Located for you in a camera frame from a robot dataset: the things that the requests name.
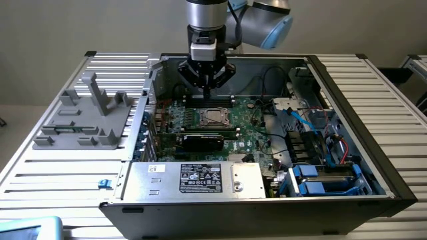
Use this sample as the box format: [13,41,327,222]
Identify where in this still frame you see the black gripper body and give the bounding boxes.
[185,24,229,78]

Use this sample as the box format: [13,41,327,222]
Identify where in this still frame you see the green CPU chip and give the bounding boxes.
[52,126,84,133]

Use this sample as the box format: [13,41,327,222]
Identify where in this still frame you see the silver disk cage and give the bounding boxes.
[271,97,309,118]

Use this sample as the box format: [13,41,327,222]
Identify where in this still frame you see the green motherboard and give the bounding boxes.
[151,96,277,166]

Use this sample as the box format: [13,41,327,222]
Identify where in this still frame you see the black graphics card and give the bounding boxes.
[155,133,225,154]

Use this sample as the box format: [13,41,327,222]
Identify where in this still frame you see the blue card retention latch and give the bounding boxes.
[132,112,151,161]

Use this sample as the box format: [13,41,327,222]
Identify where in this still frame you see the silver chipset heat sink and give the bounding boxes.
[227,154,248,164]

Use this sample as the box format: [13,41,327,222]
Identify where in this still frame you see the silver power supply unit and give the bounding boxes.
[121,161,267,201]

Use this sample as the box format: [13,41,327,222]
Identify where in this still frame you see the grey parts rack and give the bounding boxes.
[32,73,136,151]

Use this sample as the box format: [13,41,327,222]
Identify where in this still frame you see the hard disk with blue carrier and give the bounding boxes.
[292,174,357,196]

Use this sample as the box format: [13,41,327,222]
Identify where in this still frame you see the black open PC case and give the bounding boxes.
[99,53,420,240]

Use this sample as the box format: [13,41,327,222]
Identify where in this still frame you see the teal box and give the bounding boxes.
[0,216,64,240]

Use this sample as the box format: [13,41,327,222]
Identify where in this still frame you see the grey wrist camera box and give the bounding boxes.
[189,41,219,62]

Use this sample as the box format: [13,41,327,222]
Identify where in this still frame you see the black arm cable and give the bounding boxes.
[228,1,244,51]

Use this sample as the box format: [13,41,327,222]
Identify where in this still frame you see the black looped wire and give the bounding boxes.
[260,66,288,101]

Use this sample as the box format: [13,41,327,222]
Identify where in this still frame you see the red wire bundle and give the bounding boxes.
[155,99,172,112]

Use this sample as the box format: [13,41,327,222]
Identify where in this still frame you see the CPU socket with metal frame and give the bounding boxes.
[199,107,232,128]

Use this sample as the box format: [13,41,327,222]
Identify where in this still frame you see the light blue SATA wire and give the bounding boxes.
[281,107,321,135]

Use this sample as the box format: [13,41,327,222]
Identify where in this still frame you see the black plastic fan duct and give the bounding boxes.
[285,130,328,166]

